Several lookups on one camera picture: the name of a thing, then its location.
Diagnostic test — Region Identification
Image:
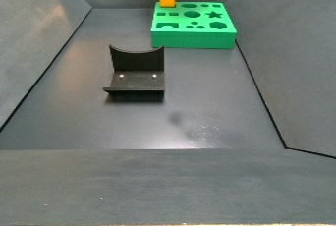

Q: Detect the green shape sorting board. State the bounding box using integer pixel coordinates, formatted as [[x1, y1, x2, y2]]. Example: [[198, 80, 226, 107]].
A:
[[150, 2, 235, 49]]

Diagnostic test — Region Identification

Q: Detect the black curved holder bracket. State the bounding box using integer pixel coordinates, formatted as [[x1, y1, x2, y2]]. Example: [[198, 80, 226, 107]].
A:
[[102, 46, 165, 102]]

